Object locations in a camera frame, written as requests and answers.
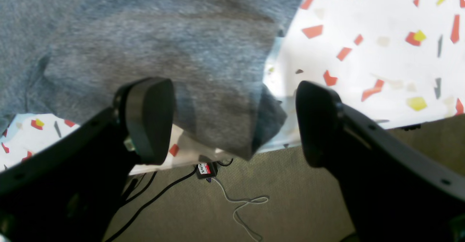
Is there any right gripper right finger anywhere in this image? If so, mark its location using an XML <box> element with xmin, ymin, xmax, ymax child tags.
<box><xmin>295</xmin><ymin>81</ymin><xmax>465</xmax><ymax>242</ymax></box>

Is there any grey t-shirt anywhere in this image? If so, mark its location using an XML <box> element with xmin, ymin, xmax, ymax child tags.
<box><xmin>0</xmin><ymin>0</ymin><xmax>301</xmax><ymax>159</ymax></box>

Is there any white cable on floor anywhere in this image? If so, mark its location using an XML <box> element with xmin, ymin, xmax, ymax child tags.
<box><xmin>212</xmin><ymin>177</ymin><xmax>270</xmax><ymax>242</ymax></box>

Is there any small labelled plug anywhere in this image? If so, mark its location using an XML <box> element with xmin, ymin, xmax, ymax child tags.
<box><xmin>196</xmin><ymin>162</ymin><xmax>218</xmax><ymax>180</ymax></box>

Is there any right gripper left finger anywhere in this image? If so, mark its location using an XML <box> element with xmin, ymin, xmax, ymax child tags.
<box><xmin>0</xmin><ymin>77</ymin><xmax>175</xmax><ymax>242</ymax></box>

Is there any black cable on floor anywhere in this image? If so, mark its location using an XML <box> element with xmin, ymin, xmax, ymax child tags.
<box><xmin>104</xmin><ymin>158</ymin><xmax>234</xmax><ymax>242</ymax></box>

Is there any terrazzo pattern tablecloth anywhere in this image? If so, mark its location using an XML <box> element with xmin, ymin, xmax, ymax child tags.
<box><xmin>1</xmin><ymin>0</ymin><xmax>464</xmax><ymax>174</ymax></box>

